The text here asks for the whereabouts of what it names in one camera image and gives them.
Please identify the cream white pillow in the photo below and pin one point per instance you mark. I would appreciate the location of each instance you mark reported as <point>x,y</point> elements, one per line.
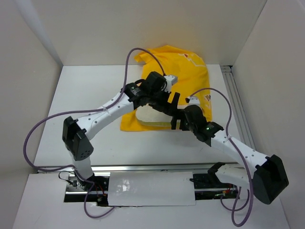
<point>147,116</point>

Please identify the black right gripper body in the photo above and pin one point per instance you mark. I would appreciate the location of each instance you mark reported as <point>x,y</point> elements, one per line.
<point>185,125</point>

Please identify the white cover sheet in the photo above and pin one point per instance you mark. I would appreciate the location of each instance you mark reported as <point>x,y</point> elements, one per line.
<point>139,189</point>

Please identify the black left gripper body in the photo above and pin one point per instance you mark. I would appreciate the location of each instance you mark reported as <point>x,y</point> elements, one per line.
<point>157,100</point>

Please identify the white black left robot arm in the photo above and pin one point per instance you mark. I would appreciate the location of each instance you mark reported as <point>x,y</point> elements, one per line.
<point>78,133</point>

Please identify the yellow printed pillowcase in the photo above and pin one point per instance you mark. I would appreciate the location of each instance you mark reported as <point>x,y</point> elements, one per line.
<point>192,74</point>

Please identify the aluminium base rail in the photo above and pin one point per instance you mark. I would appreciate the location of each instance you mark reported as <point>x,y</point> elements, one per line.
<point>204,187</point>

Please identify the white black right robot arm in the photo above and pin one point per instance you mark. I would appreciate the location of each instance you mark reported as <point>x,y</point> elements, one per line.
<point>264,175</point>

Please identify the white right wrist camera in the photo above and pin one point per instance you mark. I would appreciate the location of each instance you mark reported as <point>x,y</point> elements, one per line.
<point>192,100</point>

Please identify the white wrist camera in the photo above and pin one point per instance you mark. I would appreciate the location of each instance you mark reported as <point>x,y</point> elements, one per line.
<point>171,80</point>
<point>192,100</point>

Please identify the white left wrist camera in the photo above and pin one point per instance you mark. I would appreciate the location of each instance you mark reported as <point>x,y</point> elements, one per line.
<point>171,80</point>

